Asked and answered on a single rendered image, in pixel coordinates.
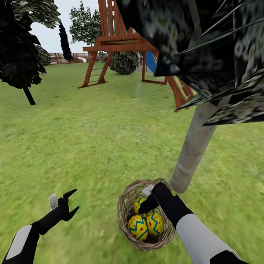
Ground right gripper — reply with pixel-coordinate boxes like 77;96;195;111
138;193;159;215

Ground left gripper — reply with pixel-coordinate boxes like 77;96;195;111
48;189;79;226

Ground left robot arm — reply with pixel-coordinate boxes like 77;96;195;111
2;189;79;264

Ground wicker basket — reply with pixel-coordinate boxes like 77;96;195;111
117;178;177;253

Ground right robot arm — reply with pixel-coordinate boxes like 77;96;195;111
138;181;248;264

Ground easter egg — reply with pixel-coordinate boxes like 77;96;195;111
133;196;153;217
128;215;149;243
144;210;164;238

